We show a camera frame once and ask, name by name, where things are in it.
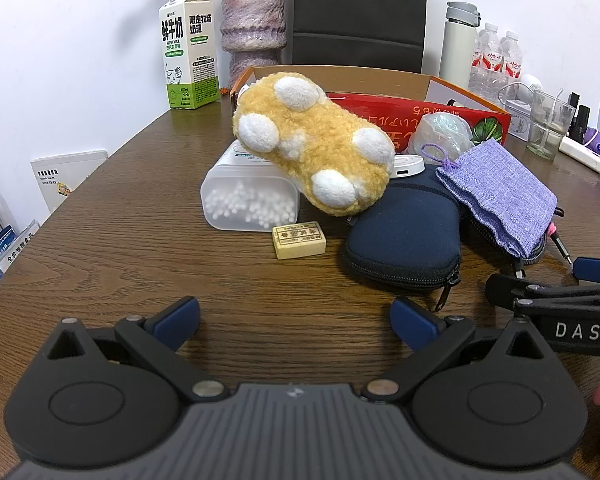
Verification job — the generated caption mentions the small white round lid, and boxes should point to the small white round lid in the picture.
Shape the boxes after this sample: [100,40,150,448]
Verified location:
[389,154,427,179]

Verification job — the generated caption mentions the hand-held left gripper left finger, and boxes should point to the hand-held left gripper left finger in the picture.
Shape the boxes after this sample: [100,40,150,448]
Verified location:
[44,296,231,404]

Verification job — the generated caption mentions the black chair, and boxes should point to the black chair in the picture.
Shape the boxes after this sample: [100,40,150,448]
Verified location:
[292,0,428,75]

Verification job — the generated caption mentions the clear plastic bag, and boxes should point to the clear plastic bag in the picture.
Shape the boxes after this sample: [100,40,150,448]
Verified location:
[405,112,476,163]

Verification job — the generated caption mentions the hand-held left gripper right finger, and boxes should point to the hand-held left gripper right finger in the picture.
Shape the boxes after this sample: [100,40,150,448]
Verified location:
[362,296,559,404]

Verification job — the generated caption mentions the yellow plush toy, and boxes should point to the yellow plush toy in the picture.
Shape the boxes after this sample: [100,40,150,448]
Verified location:
[231,74,397,218]

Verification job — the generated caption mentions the clear drinking glass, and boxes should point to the clear drinking glass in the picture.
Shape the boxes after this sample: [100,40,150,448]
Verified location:
[526,91,577,162]

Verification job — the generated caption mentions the cream rectangular eraser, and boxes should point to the cream rectangular eraser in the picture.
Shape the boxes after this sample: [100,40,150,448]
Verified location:
[272,221,327,261]

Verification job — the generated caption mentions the small black bottle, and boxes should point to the small black bottle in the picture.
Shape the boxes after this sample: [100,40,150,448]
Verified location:
[566,92,581,141]
[575,105,592,143]

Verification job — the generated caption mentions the clear water bottle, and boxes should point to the clear water bottle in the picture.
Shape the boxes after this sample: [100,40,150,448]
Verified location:
[497,30,525,96]
[469,22,503,106]

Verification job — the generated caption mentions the purple ceramic vase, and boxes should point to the purple ceramic vase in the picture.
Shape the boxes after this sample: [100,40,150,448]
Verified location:
[220,0,287,88]

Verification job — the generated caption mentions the white green milk carton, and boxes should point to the white green milk carton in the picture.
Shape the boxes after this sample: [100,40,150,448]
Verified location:
[159,0,221,111]

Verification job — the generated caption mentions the white straw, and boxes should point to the white straw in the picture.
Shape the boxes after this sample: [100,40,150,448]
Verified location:
[542,89,566,143]

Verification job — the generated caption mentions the pink handled screwdriver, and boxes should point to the pink handled screwdriver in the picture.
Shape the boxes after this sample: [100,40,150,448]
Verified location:
[545,225,576,265]

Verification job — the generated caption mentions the white box with rabbit print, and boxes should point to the white box with rabbit print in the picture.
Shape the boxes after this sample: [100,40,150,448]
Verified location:
[505,97,536,138]

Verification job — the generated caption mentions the white thermos bottle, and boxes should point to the white thermos bottle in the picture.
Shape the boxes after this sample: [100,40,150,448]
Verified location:
[439,1,482,93]

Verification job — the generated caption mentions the clear cotton swab box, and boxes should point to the clear cotton swab box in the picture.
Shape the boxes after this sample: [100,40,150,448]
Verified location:
[200,139,302,232]

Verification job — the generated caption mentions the blue packets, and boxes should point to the blue packets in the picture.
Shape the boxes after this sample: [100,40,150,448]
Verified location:
[0,220,41,286]

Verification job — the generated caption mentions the wooden desktop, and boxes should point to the wooden desktop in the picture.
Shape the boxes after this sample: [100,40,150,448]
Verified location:
[0,75,600,466]

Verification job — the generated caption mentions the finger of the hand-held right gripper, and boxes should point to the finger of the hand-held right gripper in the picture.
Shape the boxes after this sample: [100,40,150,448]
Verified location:
[485,273,546,313]
[571,257,600,285]

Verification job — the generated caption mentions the white power strip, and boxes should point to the white power strip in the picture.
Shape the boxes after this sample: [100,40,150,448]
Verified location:
[559,136,600,173]

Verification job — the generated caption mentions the small white fan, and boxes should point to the small white fan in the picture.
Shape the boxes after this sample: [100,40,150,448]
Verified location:
[517,74,543,98]

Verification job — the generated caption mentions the navy zip pouch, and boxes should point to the navy zip pouch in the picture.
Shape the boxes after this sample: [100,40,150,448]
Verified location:
[343,170,463,312]

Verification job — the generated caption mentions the red cardboard box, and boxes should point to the red cardboard box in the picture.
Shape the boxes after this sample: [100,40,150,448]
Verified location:
[228,64,512,156]

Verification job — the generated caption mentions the white booklet at wall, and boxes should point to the white booklet at wall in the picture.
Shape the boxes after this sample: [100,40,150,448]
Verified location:
[30,149,108,213]

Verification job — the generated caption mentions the purple drawstring bag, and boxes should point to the purple drawstring bag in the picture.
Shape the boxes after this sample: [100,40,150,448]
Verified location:
[420,139,559,259]

